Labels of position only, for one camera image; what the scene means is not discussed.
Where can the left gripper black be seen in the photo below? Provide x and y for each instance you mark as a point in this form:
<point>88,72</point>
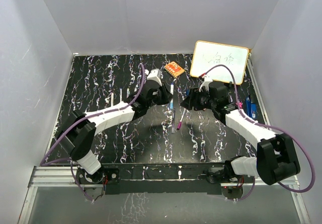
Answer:
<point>166,96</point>

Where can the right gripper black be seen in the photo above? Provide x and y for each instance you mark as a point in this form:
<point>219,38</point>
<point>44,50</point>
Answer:
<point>192,100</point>

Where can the light blue cap marker pen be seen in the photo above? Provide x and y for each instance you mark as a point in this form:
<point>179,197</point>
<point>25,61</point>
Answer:
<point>172,93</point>

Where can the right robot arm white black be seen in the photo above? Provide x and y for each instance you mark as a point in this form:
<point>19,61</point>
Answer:
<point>276,157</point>

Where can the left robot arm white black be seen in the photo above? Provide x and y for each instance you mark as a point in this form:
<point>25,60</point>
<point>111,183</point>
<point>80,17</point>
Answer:
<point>80,129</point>

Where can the magenta cap marker pen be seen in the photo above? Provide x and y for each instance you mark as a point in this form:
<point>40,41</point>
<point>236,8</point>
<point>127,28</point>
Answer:
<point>181,120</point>

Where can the orange spiral notebook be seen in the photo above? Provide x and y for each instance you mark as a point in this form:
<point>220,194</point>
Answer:
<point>174,69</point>

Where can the blue eraser tool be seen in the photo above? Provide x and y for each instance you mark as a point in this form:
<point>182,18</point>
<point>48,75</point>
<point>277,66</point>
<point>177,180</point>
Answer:
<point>251,107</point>

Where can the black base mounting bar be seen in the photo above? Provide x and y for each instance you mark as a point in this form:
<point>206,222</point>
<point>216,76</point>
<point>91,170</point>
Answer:
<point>210,178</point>

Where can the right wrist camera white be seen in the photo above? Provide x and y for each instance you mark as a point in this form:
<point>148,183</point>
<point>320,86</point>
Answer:
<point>205,83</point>

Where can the white board yellow frame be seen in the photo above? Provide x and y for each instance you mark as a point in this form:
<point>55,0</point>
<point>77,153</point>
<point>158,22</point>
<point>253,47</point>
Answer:
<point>220,62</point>

